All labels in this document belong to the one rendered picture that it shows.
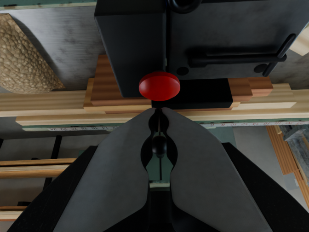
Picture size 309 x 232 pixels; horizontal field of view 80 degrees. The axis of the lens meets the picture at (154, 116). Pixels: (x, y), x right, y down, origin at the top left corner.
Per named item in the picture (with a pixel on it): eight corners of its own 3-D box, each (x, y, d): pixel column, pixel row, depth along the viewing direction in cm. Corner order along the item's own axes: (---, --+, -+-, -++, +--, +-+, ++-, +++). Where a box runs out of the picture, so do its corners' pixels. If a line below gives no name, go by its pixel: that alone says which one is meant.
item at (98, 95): (238, 48, 26) (253, 95, 22) (235, 55, 27) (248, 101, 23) (98, 54, 26) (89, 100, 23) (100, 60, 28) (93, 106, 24)
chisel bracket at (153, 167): (184, 118, 26) (191, 183, 22) (177, 149, 38) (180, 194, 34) (131, 119, 26) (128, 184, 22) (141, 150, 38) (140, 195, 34)
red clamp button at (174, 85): (181, 66, 12) (182, 78, 12) (178, 92, 15) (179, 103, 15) (136, 68, 13) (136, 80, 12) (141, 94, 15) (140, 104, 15)
